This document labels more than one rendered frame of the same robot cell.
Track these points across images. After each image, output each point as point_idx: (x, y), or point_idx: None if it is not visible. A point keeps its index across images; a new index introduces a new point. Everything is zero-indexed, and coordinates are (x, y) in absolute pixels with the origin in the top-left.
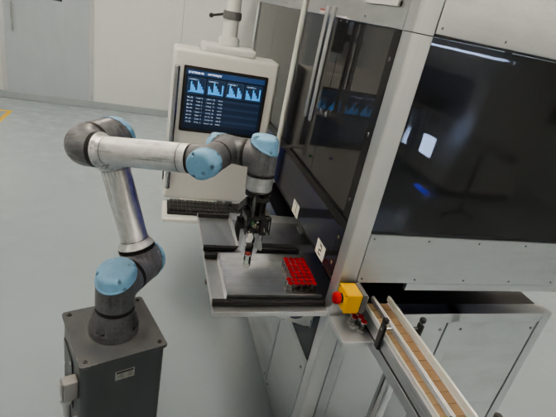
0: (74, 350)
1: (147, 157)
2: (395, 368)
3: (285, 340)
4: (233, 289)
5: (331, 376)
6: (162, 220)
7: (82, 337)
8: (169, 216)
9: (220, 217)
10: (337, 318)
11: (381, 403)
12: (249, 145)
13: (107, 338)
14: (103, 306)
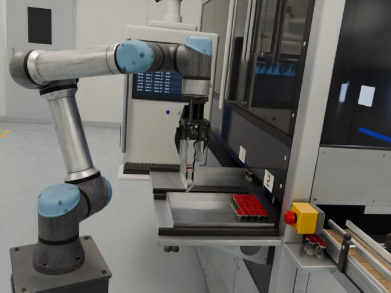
0: (15, 279)
1: (81, 60)
2: (366, 288)
3: (242, 290)
4: (181, 221)
5: None
6: (118, 179)
7: (25, 268)
8: (124, 175)
9: (171, 170)
10: (292, 246)
11: None
12: (182, 47)
13: (49, 267)
14: (45, 231)
